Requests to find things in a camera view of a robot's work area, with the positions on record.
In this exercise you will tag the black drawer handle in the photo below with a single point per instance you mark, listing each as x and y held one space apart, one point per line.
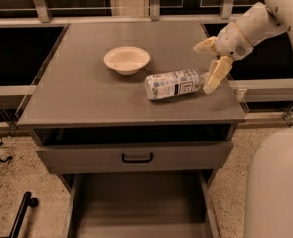
137 159

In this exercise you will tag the clear acrylic bracket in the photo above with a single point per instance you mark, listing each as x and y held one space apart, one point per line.
240 94

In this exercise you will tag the metal window railing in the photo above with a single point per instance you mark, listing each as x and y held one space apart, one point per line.
64 12

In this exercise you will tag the white bowl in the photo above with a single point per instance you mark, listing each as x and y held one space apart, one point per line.
126 60

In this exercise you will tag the blue labelled plastic bottle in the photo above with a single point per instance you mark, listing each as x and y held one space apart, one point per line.
171 84

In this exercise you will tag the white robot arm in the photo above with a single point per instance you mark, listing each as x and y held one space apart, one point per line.
269 190

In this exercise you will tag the grey drawer cabinet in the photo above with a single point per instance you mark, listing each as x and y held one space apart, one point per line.
80 101

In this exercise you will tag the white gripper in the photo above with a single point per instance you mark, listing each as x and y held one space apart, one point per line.
231 40

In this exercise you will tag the black stand leg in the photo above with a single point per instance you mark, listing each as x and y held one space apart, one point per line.
27 201

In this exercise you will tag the open grey middle drawer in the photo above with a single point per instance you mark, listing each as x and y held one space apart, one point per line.
168 204

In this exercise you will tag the grey top drawer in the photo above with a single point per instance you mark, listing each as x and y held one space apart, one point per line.
105 158

